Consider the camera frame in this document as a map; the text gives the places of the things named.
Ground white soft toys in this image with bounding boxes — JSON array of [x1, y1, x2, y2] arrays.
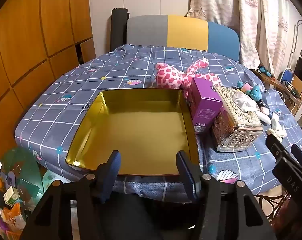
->
[[255, 106, 287, 142]]

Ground blue plush toy pink hat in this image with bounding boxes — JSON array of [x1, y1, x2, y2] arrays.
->
[[237, 81, 262, 102]]

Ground pink spotted plush giraffe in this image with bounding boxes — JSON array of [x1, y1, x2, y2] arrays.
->
[[155, 58, 222, 99]]

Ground gold metal tin box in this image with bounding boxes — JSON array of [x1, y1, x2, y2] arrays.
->
[[65, 88, 199, 176]]

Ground ornate silver tissue box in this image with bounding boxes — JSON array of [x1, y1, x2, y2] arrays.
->
[[212, 86, 263, 152]]

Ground blue checked bed sheet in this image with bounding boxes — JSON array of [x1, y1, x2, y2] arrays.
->
[[14, 44, 302, 203]]

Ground purple cardboard box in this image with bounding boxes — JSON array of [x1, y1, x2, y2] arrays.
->
[[187, 77, 222, 134]]

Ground wooden bedside table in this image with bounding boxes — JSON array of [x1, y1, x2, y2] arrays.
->
[[252, 69, 300, 104]]

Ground blue white chair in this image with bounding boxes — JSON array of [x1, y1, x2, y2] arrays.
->
[[280, 68, 293, 83]]

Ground grey yellow blue headboard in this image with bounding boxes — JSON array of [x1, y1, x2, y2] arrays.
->
[[127, 15, 240, 61]]

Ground wooden wardrobe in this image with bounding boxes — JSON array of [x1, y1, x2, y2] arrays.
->
[[0, 0, 96, 157]]

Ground black rolled mat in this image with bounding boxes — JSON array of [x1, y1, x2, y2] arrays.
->
[[110, 8, 129, 51]]

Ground white patterned curtain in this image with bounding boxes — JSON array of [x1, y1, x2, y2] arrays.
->
[[187, 0, 290, 77]]

